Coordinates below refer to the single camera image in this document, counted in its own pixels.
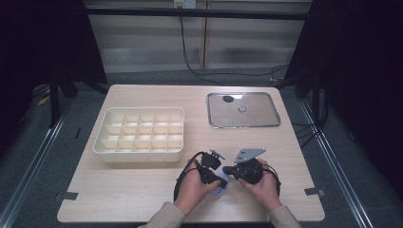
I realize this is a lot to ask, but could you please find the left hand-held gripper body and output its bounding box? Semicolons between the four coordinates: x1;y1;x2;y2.
198;148;226;184

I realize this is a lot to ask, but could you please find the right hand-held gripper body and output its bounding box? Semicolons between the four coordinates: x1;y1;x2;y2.
233;147;267;185

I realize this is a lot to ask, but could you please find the lavender ankle sock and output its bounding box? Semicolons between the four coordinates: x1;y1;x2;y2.
208;165;230;199

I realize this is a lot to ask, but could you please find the person's right hand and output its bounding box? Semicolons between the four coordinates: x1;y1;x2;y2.
237;159;282;213

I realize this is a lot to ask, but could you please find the person's left hand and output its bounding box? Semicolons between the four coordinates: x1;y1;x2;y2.
173;160;221;217

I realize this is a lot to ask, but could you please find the shiny rectangular metal tray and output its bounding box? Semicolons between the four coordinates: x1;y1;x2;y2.
205;91;282;130

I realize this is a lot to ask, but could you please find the grey tape strip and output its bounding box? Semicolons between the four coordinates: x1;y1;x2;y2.
303;187;326;197
55;191;79;201

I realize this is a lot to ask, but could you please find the cream divided storage box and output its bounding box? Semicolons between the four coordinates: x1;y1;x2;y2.
92;106;185;164

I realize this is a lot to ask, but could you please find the black horizontal bar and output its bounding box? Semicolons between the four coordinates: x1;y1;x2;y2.
85;8;313;22

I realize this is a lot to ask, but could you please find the black curtain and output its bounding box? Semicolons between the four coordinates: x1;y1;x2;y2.
0;0;107;153
284;0;403;191

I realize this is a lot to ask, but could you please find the black metal stand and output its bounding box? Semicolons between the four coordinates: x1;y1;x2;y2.
48;72;62;128

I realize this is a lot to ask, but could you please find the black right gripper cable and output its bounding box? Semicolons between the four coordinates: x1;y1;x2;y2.
262;164;282;198

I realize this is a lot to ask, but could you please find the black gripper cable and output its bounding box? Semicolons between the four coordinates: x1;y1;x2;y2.
173;151;205;202
262;164;282;198

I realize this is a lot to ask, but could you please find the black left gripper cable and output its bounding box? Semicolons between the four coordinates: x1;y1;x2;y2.
173;151;205;202

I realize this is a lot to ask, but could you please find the bundle of black cables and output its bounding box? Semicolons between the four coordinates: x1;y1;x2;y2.
291;88;329;150

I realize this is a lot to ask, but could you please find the metal floor rail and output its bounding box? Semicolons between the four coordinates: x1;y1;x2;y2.
0;98;75;228
298;101;374;228

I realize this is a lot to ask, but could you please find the black floor cable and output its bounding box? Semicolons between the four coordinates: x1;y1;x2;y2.
189;65;289;80

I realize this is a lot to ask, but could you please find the black hanging power cable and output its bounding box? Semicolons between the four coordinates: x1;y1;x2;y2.
179;15;226;86

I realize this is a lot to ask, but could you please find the white wall socket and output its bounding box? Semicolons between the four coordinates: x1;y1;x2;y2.
173;0;198;10

